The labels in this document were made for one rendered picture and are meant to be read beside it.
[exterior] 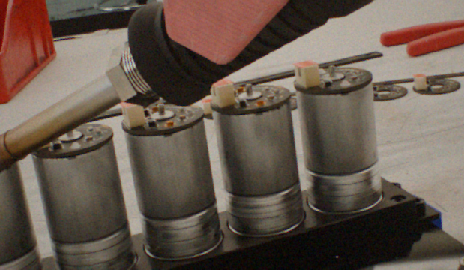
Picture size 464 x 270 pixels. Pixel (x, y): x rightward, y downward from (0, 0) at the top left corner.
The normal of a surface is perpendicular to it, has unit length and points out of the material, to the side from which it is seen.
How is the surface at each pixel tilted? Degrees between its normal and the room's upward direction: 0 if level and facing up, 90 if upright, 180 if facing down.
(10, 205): 90
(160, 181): 90
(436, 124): 0
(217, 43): 98
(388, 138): 0
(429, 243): 0
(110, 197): 90
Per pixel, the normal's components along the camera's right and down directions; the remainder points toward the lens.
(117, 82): -0.43, 0.35
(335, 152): -0.23, 0.34
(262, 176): 0.11, 0.31
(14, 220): 0.83, 0.07
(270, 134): 0.36, 0.25
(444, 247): -0.13, -0.94
